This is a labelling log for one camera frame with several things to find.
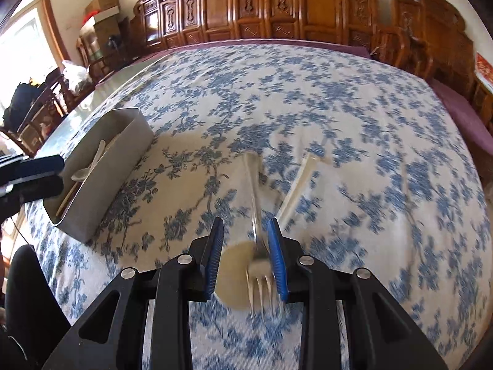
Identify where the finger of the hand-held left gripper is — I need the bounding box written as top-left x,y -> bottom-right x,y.
0,155 -> 65,187
0,176 -> 64,220

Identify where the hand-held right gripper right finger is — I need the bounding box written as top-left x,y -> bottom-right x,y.
267,218 -> 449,370

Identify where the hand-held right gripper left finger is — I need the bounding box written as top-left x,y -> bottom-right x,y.
42,217 -> 225,370

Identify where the white spoon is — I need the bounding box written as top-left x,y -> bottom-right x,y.
71,139 -> 107,183

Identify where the large steel fork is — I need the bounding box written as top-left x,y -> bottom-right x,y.
242,152 -> 286,315

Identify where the grey metal utensil box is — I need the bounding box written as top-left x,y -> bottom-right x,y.
42,107 -> 155,242

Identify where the white plastic utensil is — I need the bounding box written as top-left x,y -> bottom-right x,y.
276,155 -> 321,218

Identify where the dark wooden chair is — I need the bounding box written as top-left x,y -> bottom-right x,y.
0,71 -> 90,155

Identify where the black bag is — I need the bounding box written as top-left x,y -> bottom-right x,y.
3,82 -> 47,129

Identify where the white plastic bag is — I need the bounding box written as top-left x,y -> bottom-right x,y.
62,60 -> 94,94

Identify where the person's dark clothing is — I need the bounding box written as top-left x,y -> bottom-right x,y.
0,244 -> 75,370

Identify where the wooden framed window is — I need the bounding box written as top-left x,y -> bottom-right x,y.
0,0 -> 67,105

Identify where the large brown cardboard box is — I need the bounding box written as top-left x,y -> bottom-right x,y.
92,17 -> 124,46

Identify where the blue floral tablecloth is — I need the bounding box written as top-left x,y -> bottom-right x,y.
23,42 -> 491,370

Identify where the white and red box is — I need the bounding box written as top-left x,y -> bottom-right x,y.
80,11 -> 121,28

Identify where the open brown cardboard box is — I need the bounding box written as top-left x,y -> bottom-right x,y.
84,0 -> 120,14

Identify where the long purple bench cushion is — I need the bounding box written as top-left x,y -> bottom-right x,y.
131,38 -> 371,65

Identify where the carved wooden armchair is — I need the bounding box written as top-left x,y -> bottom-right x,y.
372,26 -> 434,82

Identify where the long carved wooden bench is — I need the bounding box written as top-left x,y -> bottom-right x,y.
129,0 -> 380,52

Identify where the red wall poster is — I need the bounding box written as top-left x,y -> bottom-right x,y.
475,51 -> 493,86

